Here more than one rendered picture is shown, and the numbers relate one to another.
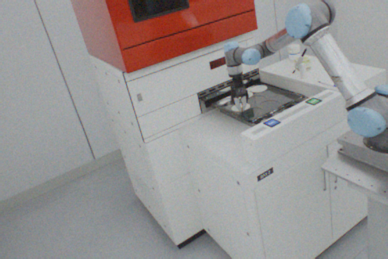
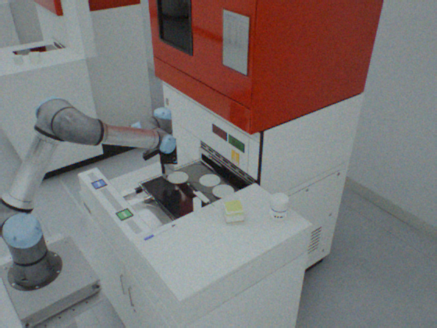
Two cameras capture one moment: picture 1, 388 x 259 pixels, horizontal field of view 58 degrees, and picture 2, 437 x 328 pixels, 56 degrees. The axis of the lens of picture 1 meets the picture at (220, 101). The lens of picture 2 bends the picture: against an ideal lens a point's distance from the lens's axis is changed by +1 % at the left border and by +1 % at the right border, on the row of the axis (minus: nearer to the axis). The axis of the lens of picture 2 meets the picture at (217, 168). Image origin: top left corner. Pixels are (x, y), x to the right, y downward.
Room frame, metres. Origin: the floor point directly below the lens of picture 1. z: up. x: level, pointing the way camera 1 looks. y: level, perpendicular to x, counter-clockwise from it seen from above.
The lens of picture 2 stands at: (1.69, -1.73, 2.05)
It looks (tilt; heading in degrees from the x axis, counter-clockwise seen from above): 34 degrees down; 84
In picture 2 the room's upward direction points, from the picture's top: straight up
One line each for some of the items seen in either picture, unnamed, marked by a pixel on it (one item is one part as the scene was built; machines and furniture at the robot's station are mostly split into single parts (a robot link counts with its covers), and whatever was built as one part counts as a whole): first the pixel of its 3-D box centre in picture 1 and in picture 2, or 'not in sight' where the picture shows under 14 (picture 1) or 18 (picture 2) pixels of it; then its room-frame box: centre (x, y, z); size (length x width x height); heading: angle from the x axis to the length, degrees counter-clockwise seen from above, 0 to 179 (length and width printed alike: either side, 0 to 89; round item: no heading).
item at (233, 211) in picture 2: (302, 64); (233, 212); (1.89, -0.50, 1.00); 0.07 x 0.07 x 0.07; 5
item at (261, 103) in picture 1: (256, 100); (191, 188); (1.73, -0.19, 0.90); 0.34 x 0.34 x 0.01; 30
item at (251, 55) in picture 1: (249, 55); (147, 130); (1.56, -0.17, 1.21); 0.11 x 0.11 x 0.08; 36
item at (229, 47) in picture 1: (232, 53); (162, 121); (1.62, -0.10, 1.21); 0.09 x 0.08 x 0.11; 36
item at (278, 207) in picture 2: (294, 52); (278, 207); (2.07, -0.51, 1.01); 0.07 x 0.07 x 0.10
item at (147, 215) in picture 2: not in sight; (143, 217); (1.51, -0.34, 0.87); 0.36 x 0.08 x 0.03; 120
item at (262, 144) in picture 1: (295, 125); (114, 212); (1.39, -0.32, 0.89); 0.55 x 0.09 x 0.14; 120
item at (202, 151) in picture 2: (231, 93); (224, 172); (1.91, -0.07, 0.89); 0.44 x 0.02 x 0.10; 120
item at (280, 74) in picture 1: (318, 80); (224, 245); (1.84, -0.58, 0.89); 0.62 x 0.35 x 0.14; 30
